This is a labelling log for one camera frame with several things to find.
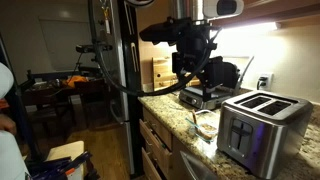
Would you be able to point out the wooden drawer cabinet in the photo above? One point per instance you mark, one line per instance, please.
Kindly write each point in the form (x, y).
(156, 146)

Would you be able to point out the black stand post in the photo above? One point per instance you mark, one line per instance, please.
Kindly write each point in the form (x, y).
(18, 110)

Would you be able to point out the orange cloth item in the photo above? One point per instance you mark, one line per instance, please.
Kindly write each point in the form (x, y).
(76, 81)

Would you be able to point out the clear glass food container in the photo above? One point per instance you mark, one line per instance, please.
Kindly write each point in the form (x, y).
(213, 125)

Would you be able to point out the wooden upper cabinet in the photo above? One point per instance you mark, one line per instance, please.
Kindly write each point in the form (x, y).
(276, 8)

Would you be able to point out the white wall board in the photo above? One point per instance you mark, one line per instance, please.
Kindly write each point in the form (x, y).
(63, 43)

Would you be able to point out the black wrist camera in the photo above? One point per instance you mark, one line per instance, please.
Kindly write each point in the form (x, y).
(160, 33)

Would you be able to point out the stainless steel dishwasher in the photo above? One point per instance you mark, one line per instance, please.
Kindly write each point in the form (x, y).
(196, 168)

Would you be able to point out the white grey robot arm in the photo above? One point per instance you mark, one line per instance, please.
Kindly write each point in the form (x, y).
(190, 8)

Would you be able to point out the light wooden stool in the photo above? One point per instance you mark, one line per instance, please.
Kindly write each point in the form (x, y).
(66, 150)

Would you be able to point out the stainless steel two-slot toaster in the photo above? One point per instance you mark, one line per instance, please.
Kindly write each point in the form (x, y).
(263, 133)

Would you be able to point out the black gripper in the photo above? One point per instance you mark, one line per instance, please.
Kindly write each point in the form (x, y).
(196, 43)

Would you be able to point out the black panini grill press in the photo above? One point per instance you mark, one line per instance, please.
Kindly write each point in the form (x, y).
(195, 96)

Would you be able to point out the white wall power outlet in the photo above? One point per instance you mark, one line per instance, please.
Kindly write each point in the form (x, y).
(270, 78)

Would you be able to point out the blue clamp pile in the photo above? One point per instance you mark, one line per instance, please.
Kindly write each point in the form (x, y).
(56, 166)

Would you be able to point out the person in white clothing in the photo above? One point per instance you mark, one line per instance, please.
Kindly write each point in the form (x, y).
(10, 156)

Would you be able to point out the under-cabinet light strip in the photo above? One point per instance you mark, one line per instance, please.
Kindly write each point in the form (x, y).
(246, 27)

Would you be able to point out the black stereo camera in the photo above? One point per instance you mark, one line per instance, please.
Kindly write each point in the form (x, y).
(87, 48)

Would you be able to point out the dark dining table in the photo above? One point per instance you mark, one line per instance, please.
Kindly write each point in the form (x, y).
(43, 91)

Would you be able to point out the dark wooden chair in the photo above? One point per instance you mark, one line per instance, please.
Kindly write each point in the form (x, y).
(91, 96)

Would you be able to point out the stainless steel refrigerator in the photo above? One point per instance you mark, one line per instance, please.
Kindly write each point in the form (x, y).
(128, 50)

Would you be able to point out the brown toast slice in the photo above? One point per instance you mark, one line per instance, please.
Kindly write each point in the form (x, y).
(206, 130)
(194, 117)

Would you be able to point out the wooden cutting board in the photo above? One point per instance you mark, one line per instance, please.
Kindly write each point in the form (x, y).
(161, 71)

